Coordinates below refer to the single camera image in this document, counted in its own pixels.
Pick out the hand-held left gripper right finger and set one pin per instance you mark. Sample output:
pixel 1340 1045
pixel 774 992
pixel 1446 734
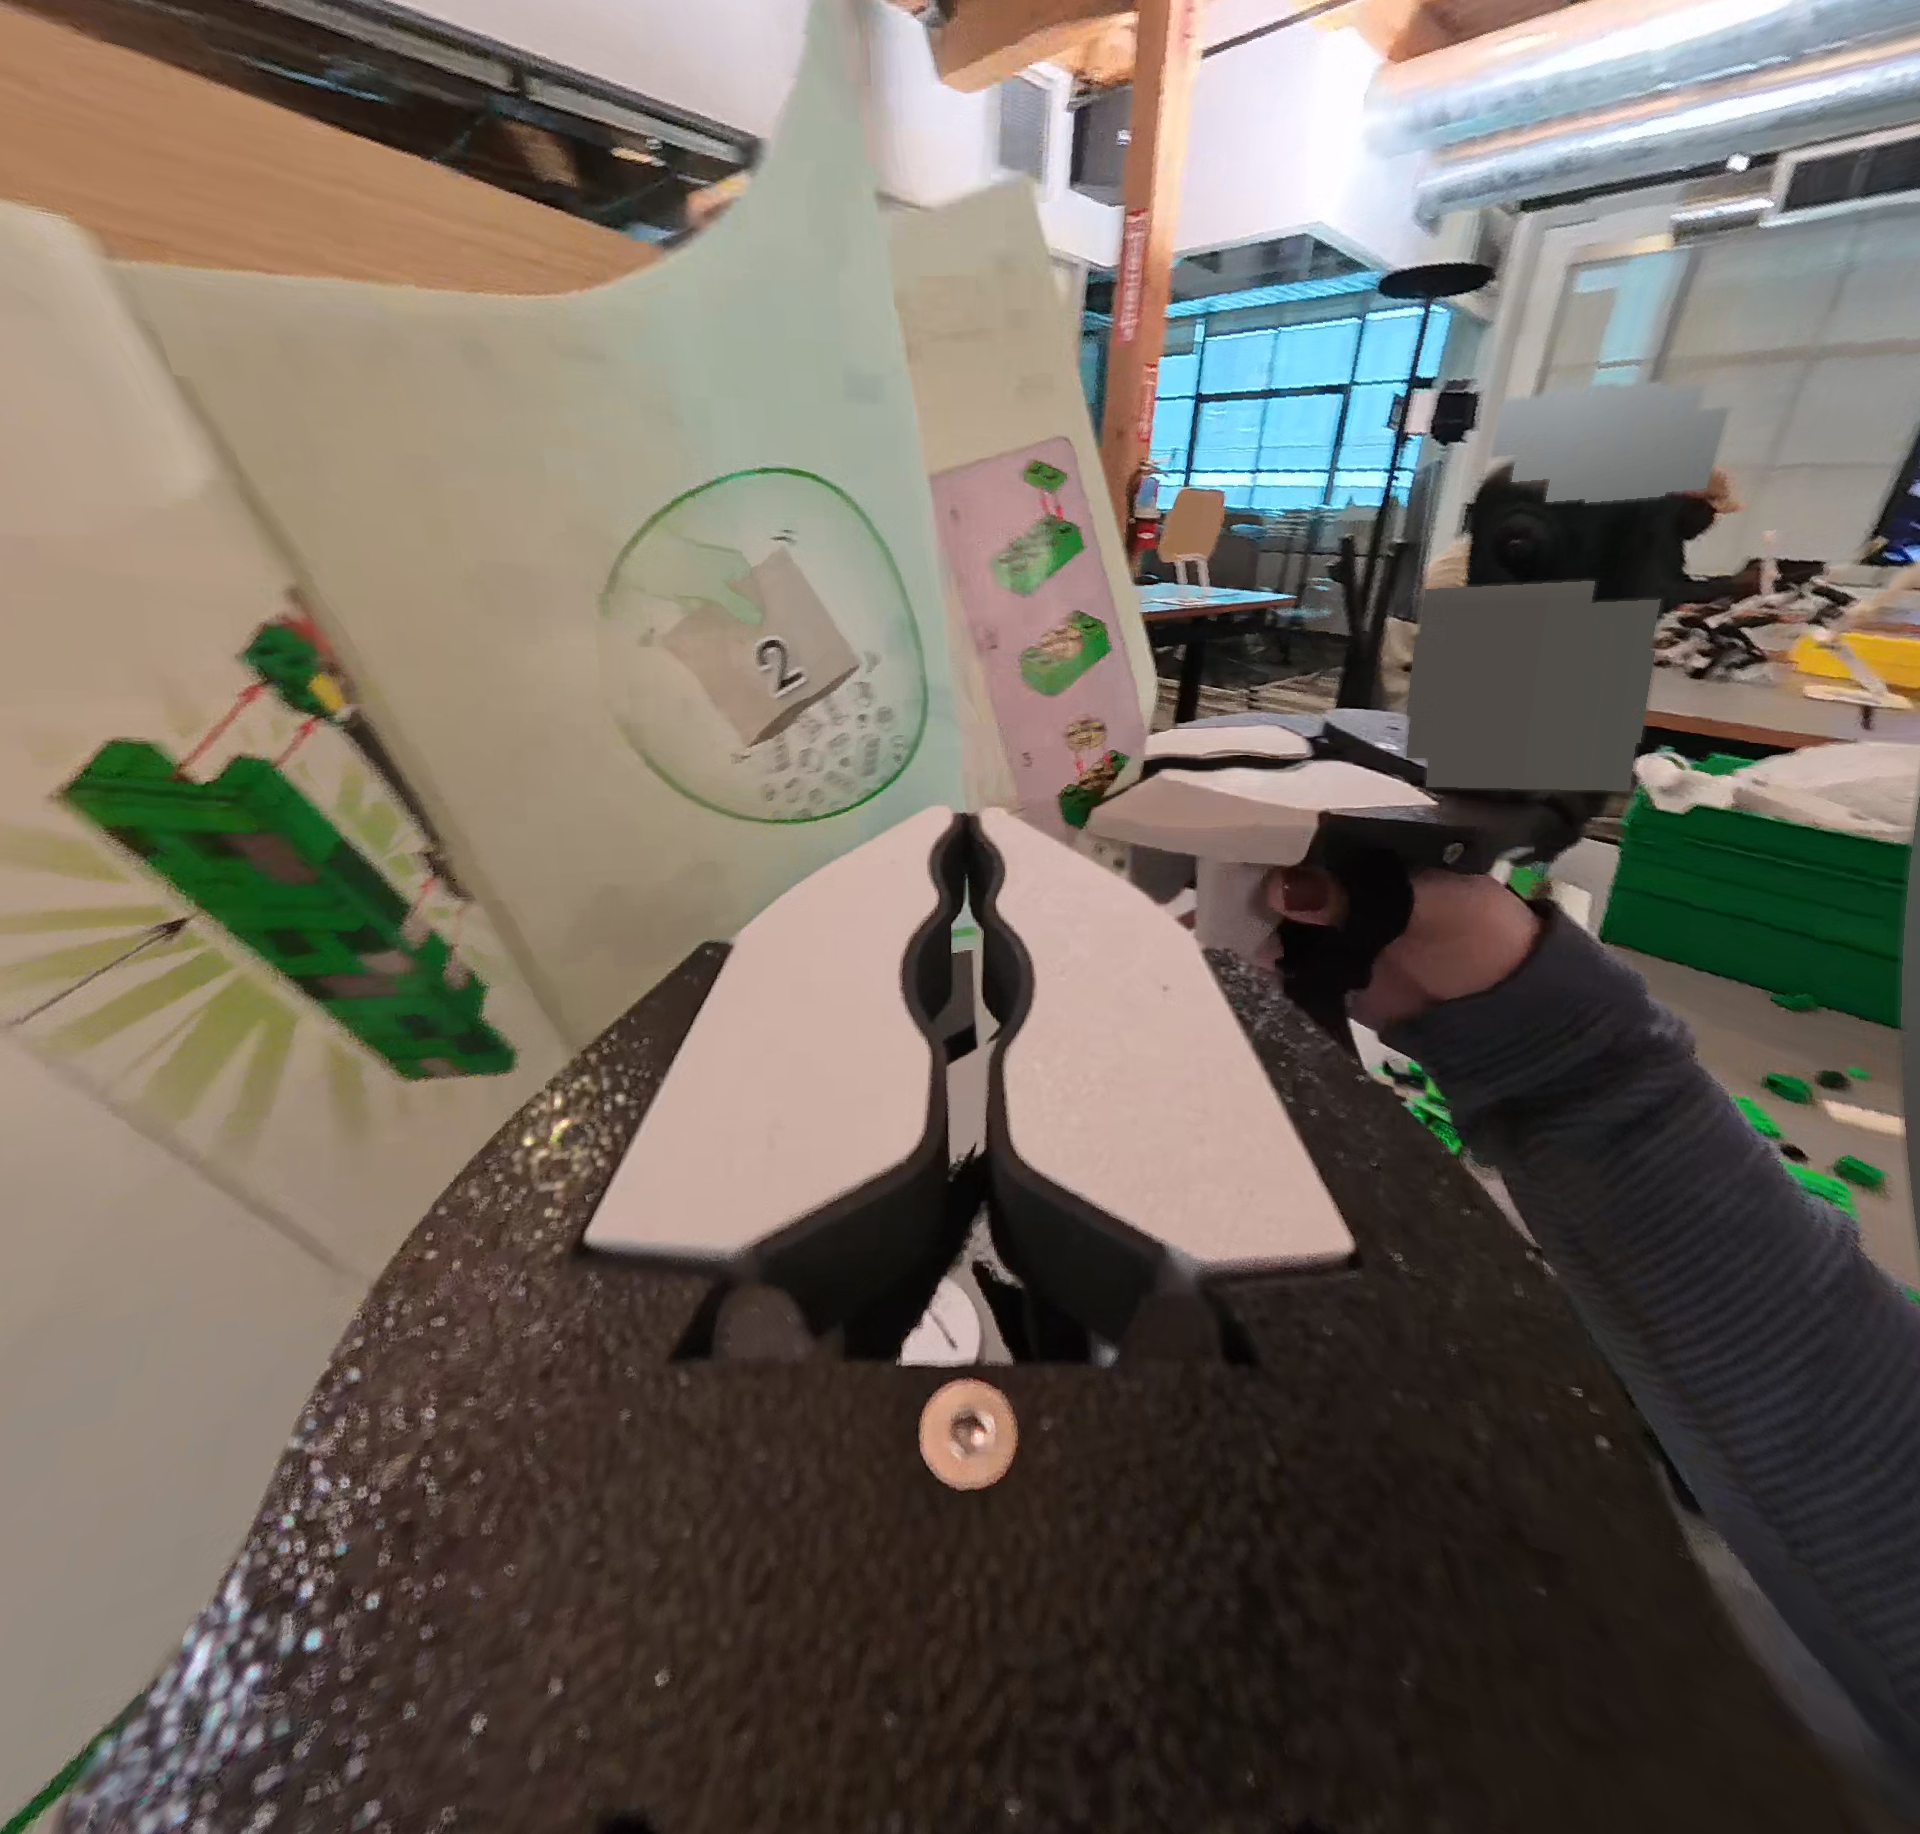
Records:
pixel 1155 1085

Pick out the pale green instruction booklet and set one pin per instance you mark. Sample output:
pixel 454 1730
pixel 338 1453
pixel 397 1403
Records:
pixel 451 515

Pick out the yellow storage bin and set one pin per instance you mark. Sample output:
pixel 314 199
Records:
pixel 1853 665

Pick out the red fire extinguisher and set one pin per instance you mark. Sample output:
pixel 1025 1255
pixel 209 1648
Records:
pixel 1147 506

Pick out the silver ventilation duct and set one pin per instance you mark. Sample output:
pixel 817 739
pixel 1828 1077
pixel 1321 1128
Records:
pixel 1651 79

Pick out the wooden post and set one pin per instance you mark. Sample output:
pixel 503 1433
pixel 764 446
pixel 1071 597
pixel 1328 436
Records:
pixel 1152 215

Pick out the cluttered work table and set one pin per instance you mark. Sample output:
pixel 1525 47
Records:
pixel 1726 701

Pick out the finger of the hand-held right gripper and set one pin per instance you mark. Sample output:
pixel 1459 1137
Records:
pixel 1230 741
pixel 1216 811

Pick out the green storage bin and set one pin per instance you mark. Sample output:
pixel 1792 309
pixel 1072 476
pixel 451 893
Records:
pixel 1756 904

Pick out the scattered green toy bricks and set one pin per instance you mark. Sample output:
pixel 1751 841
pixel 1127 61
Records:
pixel 1822 1189

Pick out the person's right hand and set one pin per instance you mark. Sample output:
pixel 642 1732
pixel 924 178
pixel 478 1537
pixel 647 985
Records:
pixel 1448 950

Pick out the light wooden chair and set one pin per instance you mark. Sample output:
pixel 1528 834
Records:
pixel 1193 529

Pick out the black floor lamp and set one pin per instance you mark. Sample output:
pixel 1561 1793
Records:
pixel 1437 278

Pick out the person's right forearm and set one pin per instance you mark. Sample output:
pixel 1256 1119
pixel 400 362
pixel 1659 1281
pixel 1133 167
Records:
pixel 1680 1235

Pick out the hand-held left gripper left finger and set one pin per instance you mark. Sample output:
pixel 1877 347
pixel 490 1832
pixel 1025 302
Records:
pixel 781 1085

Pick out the white plastic bag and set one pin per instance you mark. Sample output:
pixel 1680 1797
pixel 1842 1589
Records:
pixel 1785 785

